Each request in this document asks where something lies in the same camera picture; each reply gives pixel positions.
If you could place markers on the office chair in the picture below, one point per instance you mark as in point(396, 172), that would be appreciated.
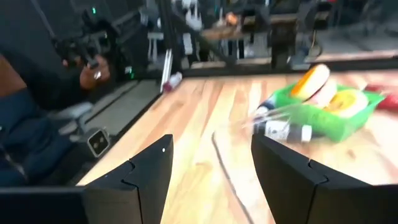
point(71, 113)

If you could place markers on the small orange object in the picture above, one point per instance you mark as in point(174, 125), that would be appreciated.
point(231, 19)

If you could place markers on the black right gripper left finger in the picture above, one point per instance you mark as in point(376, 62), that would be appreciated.
point(136, 186)

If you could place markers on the black-capped food colouring bottle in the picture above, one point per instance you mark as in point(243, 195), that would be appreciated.
point(280, 130)

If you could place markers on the person's hand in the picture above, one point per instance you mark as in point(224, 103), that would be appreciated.
point(90, 77)

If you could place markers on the person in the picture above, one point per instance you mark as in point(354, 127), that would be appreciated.
point(31, 140)

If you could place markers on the orange glazed toy donut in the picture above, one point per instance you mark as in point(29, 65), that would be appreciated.
point(312, 82)

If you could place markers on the background wooden workbench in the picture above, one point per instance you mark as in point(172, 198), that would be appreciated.
point(224, 32)

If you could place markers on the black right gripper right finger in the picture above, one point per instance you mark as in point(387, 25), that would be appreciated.
point(295, 186)

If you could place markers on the green plastic basket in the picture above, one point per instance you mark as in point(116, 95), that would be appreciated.
point(326, 124)

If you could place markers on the pink frosted toy donut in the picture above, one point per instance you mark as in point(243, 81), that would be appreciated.
point(326, 95)

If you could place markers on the silver aluminium bar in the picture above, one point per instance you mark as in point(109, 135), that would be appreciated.
point(167, 68)

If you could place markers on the red snack bag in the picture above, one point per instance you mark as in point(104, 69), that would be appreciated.
point(390, 101)

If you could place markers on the yellow glazed toy donut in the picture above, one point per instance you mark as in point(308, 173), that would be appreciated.
point(346, 102)

